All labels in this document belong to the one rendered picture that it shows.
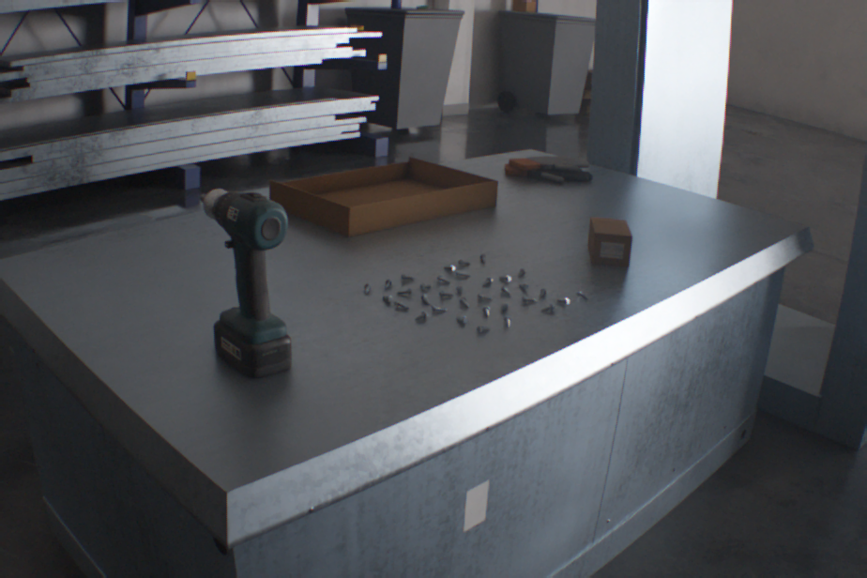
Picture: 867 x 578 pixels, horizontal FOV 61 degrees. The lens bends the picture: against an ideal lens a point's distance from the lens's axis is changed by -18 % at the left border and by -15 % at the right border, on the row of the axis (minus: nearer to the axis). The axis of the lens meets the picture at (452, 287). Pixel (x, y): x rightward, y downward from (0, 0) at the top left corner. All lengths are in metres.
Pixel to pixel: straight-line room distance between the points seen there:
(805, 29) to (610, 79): 8.18
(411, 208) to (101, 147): 3.15
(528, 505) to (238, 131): 3.91
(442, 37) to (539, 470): 5.16
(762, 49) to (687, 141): 8.08
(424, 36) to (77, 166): 2.83
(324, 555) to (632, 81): 1.96
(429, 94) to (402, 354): 5.26
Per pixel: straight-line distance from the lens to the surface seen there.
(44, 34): 5.68
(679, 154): 3.02
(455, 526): 1.32
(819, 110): 10.76
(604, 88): 2.79
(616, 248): 1.64
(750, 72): 11.17
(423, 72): 6.31
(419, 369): 1.17
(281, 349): 1.14
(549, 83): 7.46
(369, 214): 1.73
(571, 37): 7.52
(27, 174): 4.60
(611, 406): 1.57
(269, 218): 1.07
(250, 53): 5.17
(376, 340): 1.26
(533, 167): 2.30
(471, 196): 1.92
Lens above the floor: 1.16
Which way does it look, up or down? 20 degrees down
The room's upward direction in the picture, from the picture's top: 3 degrees clockwise
